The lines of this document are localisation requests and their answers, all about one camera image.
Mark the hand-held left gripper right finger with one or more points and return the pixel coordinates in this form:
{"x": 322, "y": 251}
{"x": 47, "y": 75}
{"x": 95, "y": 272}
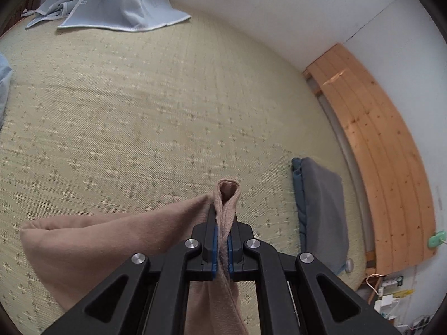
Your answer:
{"x": 231, "y": 254}

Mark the folded grey garment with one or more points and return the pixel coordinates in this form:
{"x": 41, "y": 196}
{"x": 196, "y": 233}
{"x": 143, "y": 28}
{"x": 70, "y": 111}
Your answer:
{"x": 323, "y": 209}

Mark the green plastic object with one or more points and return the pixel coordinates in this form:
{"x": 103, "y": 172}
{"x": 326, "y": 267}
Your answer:
{"x": 436, "y": 240}

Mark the woven patterned bed mat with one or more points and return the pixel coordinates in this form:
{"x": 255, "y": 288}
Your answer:
{"x": 157, "y": 111}

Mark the light blue pants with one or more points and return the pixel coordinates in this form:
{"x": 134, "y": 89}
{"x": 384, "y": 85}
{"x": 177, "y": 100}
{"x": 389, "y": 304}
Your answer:
{"x": 4, "y": 83}

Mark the wooden bed board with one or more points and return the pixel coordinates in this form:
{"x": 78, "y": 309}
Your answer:
{"x": 384, "y": 146}

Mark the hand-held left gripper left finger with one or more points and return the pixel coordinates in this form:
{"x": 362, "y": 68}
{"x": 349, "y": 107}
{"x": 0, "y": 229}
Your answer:
{"x": 213, "y": 251}

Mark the white charger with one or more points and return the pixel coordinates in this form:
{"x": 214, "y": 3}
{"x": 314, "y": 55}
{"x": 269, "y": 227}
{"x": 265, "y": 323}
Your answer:
{"x": 387, "y": 302}

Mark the tan t-shirt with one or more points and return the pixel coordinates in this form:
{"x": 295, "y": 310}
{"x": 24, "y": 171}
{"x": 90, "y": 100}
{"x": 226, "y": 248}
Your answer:
{"x": 104, "y": 237}

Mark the small white object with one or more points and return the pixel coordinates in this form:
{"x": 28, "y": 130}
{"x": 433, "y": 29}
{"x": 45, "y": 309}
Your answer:
{"x": 349, "y": 266}

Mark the light blue blanket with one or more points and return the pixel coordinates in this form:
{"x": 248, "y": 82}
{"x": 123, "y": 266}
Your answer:
{"x": 132, "y": 3}

